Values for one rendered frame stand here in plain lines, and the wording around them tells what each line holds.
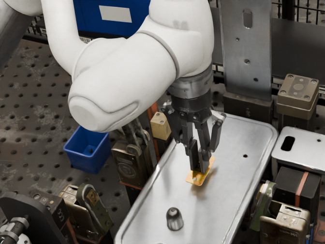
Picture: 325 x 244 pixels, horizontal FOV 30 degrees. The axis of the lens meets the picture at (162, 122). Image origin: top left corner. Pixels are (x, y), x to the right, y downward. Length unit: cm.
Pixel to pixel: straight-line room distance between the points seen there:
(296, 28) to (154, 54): 73
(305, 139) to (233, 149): 16
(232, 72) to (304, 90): 17
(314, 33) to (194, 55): 65
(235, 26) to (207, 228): 44
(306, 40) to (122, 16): 47
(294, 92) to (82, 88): 62
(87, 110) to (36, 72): 124
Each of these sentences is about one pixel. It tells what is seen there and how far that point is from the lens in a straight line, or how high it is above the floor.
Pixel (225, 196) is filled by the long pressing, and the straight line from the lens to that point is 127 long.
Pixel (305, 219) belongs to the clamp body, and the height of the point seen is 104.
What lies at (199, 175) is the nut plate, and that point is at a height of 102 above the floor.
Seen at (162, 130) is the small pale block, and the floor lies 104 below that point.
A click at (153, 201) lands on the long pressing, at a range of 128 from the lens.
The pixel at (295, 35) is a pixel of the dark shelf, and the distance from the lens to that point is 159.
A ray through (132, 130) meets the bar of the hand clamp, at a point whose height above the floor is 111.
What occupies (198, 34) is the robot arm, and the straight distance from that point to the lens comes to 99.
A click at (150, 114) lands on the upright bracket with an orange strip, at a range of 137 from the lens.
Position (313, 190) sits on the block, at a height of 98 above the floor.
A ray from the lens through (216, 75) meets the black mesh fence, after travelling 188.
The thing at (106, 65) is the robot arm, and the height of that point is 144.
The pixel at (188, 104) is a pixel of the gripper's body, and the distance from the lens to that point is 110.
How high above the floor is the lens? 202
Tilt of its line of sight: 45 degrees down
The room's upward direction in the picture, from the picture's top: 10 degrees counter-clockwise
